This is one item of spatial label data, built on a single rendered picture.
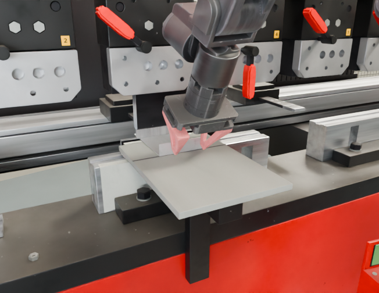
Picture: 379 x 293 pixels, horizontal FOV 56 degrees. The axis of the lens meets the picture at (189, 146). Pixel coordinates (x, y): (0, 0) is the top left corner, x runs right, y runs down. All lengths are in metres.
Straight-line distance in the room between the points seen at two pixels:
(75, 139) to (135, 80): 0.34
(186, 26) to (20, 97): 0.27
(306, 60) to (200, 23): 0.41
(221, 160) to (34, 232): 0.34
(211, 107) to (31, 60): 0.27
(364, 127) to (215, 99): 0.60
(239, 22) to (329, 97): 0.90
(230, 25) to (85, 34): 0.75
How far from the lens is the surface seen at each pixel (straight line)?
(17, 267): 0.61
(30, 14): 0.58
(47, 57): 0.58
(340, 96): 1.35
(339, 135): 0.97
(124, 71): 0.61
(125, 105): 0.86
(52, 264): 0.60
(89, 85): 1.16
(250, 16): 0.46
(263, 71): 0.74
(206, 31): 0.44
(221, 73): 0.48
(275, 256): 0.80
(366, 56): 0.95
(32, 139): 0.89
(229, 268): 0.74
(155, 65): 0.62
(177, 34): 0.53
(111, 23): 0.56
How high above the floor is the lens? 1.23
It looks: 20 degrees down
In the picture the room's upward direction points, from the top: straight up
